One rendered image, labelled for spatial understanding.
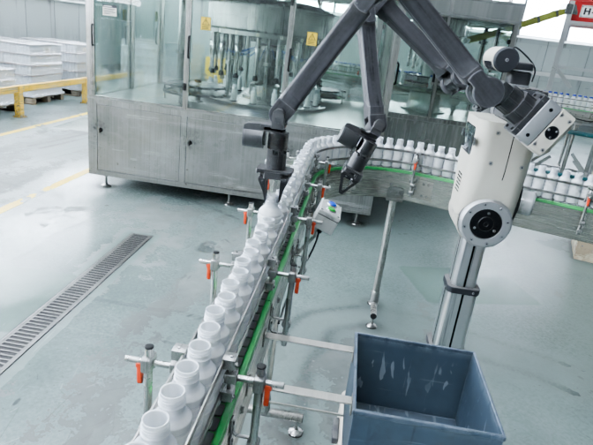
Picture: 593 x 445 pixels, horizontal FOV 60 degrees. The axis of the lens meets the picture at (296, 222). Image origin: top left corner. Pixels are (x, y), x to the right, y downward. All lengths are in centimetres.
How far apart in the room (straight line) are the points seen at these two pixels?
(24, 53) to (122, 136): 517
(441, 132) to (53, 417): 545
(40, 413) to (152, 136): 316
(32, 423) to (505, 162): 212
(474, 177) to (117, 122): 413
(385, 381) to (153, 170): 410
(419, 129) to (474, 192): 510
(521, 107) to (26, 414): 226
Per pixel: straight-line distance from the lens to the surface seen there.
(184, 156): 510
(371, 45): 181
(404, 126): 671
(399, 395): 151
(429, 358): 145
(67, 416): 260
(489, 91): 143
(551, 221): 309
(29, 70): 1025
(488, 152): 163
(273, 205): 150
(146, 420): 77
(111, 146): 537
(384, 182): 311
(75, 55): 1149
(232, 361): 94
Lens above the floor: 166
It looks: 20 degrees down
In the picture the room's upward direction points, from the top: 7 degrees clockwise
